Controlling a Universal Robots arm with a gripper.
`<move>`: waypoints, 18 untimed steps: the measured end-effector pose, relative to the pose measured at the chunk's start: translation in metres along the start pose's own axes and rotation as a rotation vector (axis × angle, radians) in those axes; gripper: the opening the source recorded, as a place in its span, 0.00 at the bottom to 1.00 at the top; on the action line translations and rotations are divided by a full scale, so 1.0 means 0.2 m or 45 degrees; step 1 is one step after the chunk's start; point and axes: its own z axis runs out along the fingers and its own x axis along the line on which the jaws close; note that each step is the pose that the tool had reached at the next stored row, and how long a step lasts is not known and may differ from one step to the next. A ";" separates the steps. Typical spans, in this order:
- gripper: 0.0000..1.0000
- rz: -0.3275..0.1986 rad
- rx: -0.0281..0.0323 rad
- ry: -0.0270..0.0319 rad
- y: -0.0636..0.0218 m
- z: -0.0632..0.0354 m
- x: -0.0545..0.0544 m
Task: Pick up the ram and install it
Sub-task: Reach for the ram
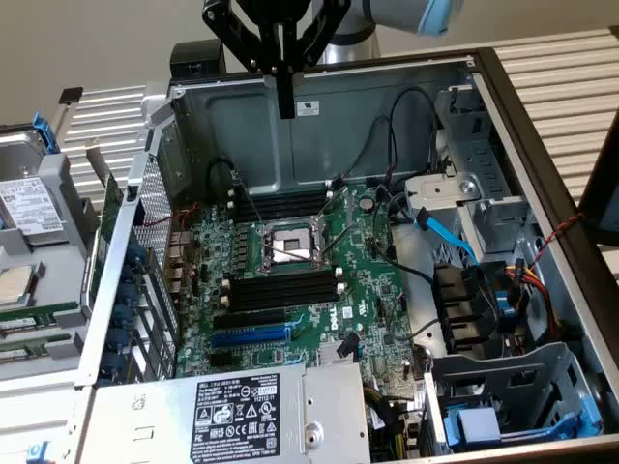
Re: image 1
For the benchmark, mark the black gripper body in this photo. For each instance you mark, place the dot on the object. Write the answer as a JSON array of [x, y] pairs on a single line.
[[280, 9]]

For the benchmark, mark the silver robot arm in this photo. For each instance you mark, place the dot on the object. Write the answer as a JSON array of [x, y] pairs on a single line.
[[353, 48]]

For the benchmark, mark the RAM slot with white latches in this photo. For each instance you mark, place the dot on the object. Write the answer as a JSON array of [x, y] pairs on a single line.
[[285, 196], [285, 208], [283, 287]]

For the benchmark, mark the RAM stick in slot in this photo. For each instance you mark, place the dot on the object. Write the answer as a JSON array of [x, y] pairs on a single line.
[[283, 303]]

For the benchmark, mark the black box device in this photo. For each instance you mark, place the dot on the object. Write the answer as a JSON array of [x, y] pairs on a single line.
[[198, 58]]

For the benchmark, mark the grey metal PC case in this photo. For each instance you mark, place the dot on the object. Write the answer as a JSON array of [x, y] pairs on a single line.
[[251, 130]]

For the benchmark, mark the silver socket cover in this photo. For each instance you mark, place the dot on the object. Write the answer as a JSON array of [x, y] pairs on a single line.
[[333, 202]]

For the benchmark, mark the thin metal locking lever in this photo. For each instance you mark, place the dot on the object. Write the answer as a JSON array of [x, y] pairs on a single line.
[[290, 254], [250, 202]]

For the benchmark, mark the round coin battery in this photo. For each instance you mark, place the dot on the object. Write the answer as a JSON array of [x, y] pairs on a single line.
[[368, 203]]

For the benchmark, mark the green graphics card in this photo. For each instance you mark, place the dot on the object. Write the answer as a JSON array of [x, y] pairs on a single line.
[[112, 193]]

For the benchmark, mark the CPU socket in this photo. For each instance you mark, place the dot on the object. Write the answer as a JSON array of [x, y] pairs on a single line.
[[290, 239]]

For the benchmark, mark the silver disk bay cage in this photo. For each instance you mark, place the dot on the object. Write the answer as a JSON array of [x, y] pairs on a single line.
[[483, 159]]

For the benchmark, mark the green motherboard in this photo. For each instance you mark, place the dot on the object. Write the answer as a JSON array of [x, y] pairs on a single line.
[[358, 285]]

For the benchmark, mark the silver hard disk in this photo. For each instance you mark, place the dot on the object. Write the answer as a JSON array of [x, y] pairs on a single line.
[[29, 203]]

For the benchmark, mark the long black expansion slot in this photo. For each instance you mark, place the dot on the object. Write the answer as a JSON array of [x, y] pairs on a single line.
[[249, 319]]

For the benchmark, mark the grey parts rack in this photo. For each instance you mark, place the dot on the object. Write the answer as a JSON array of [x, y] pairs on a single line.
[[63, 270]]

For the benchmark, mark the black fan shroud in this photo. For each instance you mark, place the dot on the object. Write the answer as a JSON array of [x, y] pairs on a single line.
[[454, 299]]

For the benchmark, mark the blue expansion slot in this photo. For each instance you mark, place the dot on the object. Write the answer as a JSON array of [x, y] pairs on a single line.
[[249, 336]]

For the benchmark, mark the silver finned heatsink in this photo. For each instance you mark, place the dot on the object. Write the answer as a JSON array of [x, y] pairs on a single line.
[[329, 353]]

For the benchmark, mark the short black expansion slot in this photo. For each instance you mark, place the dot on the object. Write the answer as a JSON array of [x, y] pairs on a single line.
[[220, 358]]

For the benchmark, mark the dark framed panel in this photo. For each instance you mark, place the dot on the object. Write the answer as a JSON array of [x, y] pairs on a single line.
[[604, 193]]

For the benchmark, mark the silver CPU chip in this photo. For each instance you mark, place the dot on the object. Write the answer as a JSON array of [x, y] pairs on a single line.
[[14, 285]]

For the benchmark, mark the silver power supply unit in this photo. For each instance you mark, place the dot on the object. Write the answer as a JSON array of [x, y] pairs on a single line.
[[159, 425]]

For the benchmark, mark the grey disk bay cage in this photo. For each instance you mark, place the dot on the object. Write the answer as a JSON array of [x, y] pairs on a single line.
[[541, 372]]

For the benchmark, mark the blue disk caddy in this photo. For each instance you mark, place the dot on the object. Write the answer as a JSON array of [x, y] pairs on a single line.
[[454, 432]]

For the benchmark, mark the black block on post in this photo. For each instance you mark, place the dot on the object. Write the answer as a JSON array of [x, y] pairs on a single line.
[[70, 95]]

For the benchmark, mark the silver bracket plate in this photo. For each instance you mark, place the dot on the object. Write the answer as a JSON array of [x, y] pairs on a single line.
[[435, 191]]

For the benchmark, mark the blue disk bracket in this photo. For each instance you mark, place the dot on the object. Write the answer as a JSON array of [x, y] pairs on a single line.
[[46, 135]]

